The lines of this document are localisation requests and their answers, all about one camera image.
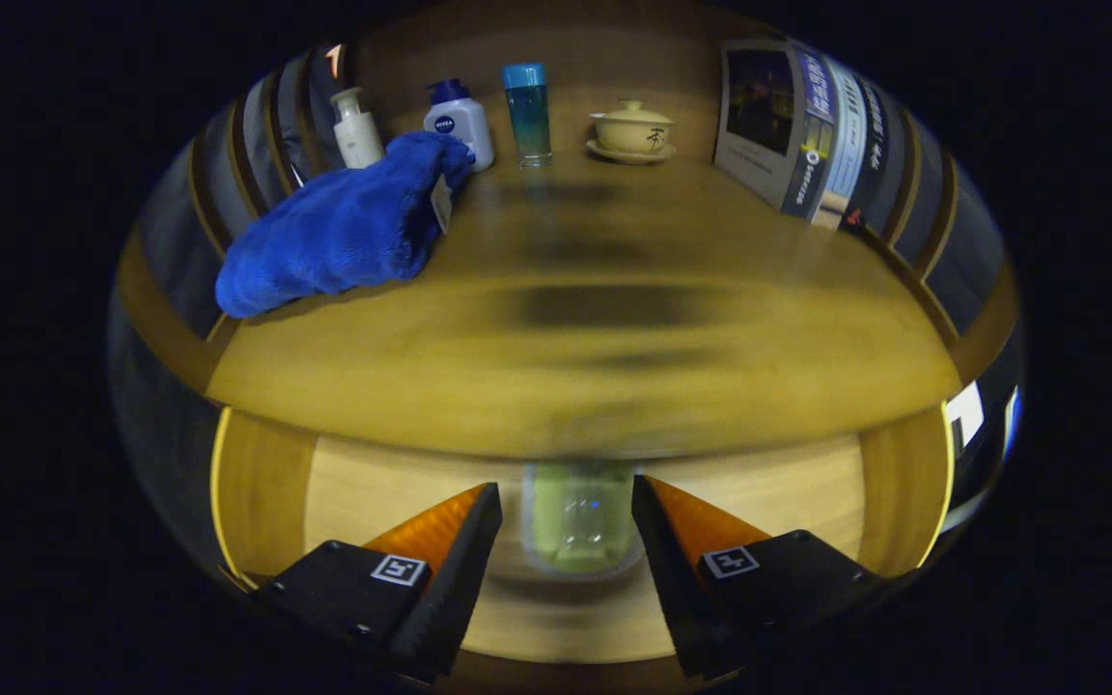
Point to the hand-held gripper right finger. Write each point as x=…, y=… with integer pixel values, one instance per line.
x=672, y=579

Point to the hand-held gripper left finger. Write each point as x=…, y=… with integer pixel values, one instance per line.
x=459, y=589

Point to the wooden drawer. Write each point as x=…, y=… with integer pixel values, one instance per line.
x=768, y=492

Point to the wooden countertop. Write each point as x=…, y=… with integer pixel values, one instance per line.
x=662, y=367

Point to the blue towel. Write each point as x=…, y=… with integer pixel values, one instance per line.
x=344, y=232

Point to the beige lidded teacup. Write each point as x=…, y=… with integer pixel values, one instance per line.
x=631, y=130

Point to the white bottle with blue cap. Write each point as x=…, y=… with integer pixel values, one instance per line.
x=462, y=130

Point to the white pump bottle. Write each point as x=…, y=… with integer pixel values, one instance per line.
x=358, y=135

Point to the book with pale spine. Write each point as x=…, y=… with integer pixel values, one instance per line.
x=846, y=145

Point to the book with black spine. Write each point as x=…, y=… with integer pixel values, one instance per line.
x=873, y=154

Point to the thick book with blue spine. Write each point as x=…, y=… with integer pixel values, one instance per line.
x=764, y=116

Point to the teal blue bottle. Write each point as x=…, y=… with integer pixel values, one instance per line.
x=528, y=111

